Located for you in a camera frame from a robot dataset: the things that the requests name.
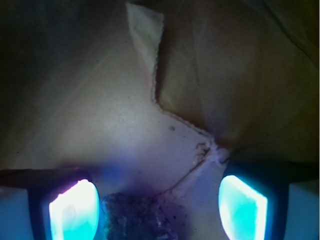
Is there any dark brown rock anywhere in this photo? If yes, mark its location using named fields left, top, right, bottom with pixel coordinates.
left=100, top=192, right=186, bottom=240

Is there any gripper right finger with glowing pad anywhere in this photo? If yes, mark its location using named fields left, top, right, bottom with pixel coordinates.
left=218, top=162, right=320, bottom=240

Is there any crumpled brown paper liner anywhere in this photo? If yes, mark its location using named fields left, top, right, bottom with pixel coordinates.
left=0, top=0, right=320, bottom=240

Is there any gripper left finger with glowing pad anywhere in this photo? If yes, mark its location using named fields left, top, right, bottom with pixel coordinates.
left=0, top=168, right=100, bottom=240

